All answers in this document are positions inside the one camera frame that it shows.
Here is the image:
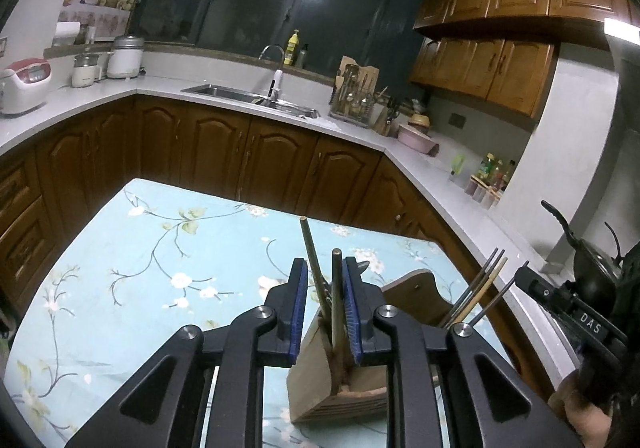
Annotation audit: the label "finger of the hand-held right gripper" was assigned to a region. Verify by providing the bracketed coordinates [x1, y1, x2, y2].
[514, 267, 627, 347]

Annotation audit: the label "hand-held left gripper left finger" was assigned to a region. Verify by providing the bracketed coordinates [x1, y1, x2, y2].
[65, 257, 309, 448]

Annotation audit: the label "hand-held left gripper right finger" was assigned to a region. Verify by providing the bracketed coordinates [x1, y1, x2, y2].
[342, 257, 586, 448]

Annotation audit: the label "dark brown chopstick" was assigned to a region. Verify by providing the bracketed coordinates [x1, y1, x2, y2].
[331, 247, 347, 365]

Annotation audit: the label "brown wooden chopstick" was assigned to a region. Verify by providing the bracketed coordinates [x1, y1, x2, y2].
[299, 217, 334, 340]

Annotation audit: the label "wooden utensil holder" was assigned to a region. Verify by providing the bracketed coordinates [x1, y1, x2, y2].
[285, 269, 452, 424]

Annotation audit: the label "person's right hand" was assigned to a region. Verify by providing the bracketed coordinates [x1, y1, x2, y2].
[547, 370, 614, 445]

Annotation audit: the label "black wok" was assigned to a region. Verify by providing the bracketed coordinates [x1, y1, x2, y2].
[540, 199, 627, 300]

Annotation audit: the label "wooden spice jar rack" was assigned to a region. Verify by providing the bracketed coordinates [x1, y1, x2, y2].
[467, 175, 501, 209]

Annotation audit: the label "blue floral tablecloth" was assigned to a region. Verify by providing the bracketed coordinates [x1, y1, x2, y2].
[2, 177, 517, 448]

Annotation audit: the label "wooden lower cabinets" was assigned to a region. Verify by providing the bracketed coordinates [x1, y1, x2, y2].
[0, 95, 552, 400]

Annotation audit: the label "wooden cabinets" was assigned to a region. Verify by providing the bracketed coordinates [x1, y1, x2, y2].
[409, 0, 632, 120]
[0, 95, 552, 400]

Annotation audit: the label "pink basin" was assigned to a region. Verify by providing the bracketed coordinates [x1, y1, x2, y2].
[397, 123, 441, 155]

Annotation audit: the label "wooden knife block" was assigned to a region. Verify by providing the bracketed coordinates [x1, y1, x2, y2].
[372, 87, 401, 137]

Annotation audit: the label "chrome faucet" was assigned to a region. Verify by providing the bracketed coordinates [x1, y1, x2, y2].
[258, 44, 287, 102]

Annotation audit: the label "stainless steel sink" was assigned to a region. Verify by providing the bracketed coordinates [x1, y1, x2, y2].
[180, 83, 321, 120]

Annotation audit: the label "wooden cutting board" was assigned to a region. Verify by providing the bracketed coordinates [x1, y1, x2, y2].
[338, 55, 380, 95]

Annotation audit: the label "wooden upper cabinets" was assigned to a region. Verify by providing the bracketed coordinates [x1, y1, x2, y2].
[409, 0, 632, 120]

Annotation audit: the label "yellow dish soap bottle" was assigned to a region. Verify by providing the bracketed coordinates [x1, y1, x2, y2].
[283, 29, 301, 67]

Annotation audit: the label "range hood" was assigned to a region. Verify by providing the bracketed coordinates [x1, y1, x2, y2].
[602, 17, 640, 80]

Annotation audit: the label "white pot with metal lid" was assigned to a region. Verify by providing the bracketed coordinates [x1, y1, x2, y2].
[106, 34, 146, 80]

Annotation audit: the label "dark window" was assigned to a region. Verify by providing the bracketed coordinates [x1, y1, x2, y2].
[127, 0, 429, 90]

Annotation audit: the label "small white kitchen appliance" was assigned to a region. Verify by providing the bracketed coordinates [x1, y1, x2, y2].
[71, 53, 109, 88]

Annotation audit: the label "white and red rice cooker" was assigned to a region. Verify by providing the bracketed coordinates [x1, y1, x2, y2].
[0, 57, 51, 118]

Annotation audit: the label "white paper towel roll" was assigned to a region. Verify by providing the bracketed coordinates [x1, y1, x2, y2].
[53, 20, 84, 47]

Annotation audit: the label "wire dish rack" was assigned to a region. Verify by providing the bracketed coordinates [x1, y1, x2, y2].
[328, 78, 376, 129]

